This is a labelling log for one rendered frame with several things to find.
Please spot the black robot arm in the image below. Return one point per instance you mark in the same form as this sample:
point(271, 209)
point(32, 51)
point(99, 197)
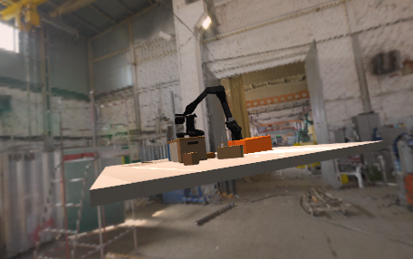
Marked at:
point(220, 92)

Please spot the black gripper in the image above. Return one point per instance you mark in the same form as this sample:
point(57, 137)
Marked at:
point(180, 134)

